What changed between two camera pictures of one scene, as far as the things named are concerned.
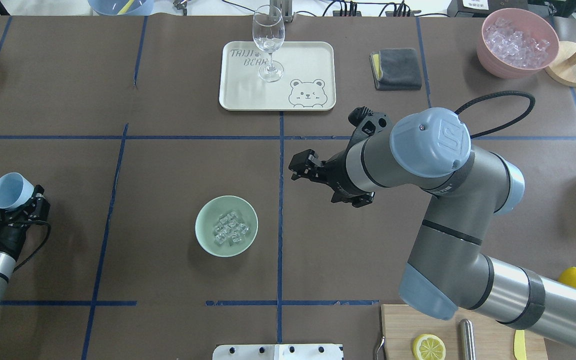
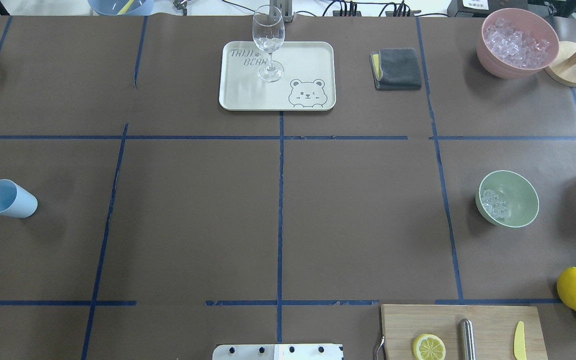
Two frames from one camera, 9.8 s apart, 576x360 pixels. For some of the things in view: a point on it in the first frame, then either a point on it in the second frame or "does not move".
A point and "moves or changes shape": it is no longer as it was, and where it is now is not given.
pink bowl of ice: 515,43 does not move
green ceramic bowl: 225,225 → 519,192
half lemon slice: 428,347 does not move
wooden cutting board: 402,324 does not move
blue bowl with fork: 121,7 does not move
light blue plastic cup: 11,190 moves or changes shape
